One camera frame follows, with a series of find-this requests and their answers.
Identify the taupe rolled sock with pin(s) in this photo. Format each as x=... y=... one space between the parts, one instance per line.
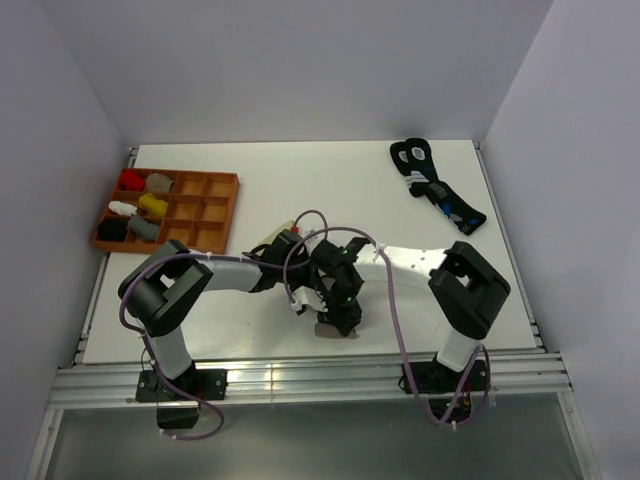
x=159 y=183

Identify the red rolled sock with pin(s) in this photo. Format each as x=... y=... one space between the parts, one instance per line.
x=132 y=181

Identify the orange compartment tray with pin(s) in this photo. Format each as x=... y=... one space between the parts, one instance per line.
x=199 y=215

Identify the yellow rolled sock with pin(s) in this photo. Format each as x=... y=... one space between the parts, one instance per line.
x=153 y=205

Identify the black patterned sock front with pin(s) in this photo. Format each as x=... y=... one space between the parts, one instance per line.
x=424 y=181

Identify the black patterned sock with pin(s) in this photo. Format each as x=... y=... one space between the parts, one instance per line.
x=400 y=159
x=424 y=181

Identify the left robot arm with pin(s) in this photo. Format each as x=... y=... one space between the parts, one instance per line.
x=162 y=291

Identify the mauve sock with red stripe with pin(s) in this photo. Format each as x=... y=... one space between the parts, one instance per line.
x=324 y=330

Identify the grey rolled sock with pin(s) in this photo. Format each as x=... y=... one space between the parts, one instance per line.
x=143 y=229

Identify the black patterned sock back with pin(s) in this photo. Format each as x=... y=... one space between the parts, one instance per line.
x=400 y=159

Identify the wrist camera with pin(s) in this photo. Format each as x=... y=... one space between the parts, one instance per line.
x=304 y=298
x=310 y=235

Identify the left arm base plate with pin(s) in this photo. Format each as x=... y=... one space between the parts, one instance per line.
x=208 y=384

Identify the black rolled sock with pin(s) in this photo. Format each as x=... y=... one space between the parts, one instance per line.
x=111 y=230

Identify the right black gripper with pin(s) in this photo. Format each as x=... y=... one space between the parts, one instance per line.
x=344 y=320

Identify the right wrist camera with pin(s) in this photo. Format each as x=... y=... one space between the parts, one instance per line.
x=304 y=298

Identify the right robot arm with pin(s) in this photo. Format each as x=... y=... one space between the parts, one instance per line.
x=469 y=291

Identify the white rolled sock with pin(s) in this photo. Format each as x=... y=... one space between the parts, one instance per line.
x=122 y=208

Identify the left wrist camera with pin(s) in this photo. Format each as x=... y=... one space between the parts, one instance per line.
x=310 y=235

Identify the aluminium front rail frame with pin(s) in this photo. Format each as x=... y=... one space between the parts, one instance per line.
x=345 y=379

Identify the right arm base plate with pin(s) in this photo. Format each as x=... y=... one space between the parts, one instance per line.
x=433 y=378

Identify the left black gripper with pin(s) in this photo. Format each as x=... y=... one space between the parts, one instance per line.
x=309 y=275

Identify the cream ankle sock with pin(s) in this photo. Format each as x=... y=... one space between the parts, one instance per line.
x=272 y=236

